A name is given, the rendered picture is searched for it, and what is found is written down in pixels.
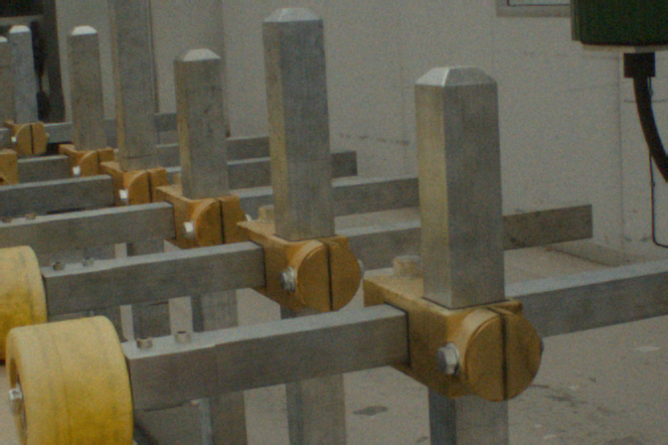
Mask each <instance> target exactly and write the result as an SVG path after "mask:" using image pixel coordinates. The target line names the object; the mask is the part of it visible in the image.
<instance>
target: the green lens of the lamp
mask: <svg viewBox="0 0 668 445"><path fill-rule="evenodd" d="M570 17H571V28H572V40H574V41H577V42H629V41H655V40H664V41H668V0H570Z"/></svg>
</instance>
